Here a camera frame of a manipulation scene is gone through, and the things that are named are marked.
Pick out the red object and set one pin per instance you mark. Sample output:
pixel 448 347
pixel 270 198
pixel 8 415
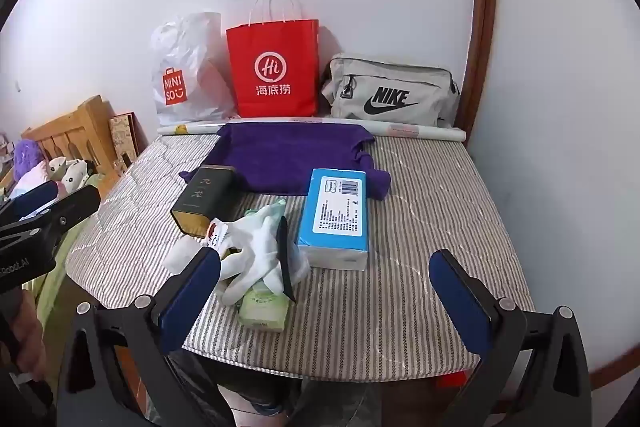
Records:
pixel 452 378

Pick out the mint green cloth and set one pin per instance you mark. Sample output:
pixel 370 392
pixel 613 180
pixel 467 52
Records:
pixel 272 208

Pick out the purple towel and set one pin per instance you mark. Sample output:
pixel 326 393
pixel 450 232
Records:
pixel 280 157

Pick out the dark green tin box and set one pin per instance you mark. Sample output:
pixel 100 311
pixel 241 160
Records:
pixel 205 194

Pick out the white rolled paper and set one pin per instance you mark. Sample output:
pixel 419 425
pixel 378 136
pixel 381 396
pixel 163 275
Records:
pixel 435 133

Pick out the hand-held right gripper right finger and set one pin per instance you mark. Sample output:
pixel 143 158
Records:
pixel 460 302

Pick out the blue tissue pack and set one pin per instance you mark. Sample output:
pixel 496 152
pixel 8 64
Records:
pixel 332 212

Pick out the green bedsheet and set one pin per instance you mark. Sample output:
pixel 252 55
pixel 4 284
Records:
pixel 50 302

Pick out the person's left hand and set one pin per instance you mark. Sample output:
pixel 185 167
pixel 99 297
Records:
pixel 27 332

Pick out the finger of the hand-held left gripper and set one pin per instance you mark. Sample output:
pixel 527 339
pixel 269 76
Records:
pixel 35 197
pixel 65 214

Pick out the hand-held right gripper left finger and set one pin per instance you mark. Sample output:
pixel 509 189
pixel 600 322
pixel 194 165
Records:
pixel 190 297

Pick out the brown wooden baseboard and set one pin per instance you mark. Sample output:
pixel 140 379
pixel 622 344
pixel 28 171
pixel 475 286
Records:
pixel 617 369

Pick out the white red snack packet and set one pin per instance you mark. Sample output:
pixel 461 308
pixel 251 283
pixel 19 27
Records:
pixel 216 234

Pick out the grey waist bag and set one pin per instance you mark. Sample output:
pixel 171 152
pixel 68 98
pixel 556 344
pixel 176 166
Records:
pixel 350 107

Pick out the red paper bag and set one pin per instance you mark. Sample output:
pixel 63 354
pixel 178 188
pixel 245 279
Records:
pixel 272 37

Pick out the person's legs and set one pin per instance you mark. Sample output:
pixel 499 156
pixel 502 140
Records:
pixel 280 397

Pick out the brown wooden door frame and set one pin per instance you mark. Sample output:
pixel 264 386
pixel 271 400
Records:
pixel 482 7

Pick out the white glove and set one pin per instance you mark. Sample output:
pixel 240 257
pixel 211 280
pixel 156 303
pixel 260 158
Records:
pixel 255 247

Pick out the wooden headboard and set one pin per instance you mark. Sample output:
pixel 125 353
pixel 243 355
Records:
pixel 75 127

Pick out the white plush toys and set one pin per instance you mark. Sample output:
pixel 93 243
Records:
pixel 70 167

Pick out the pastel striped pillow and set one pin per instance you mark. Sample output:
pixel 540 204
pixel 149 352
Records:
pixel 27 178

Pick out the white plastic shopping bag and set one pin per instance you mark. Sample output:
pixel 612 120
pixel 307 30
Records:
pixel 195 77

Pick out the light green tissue pack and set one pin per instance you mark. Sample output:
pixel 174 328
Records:
pixel 262 309

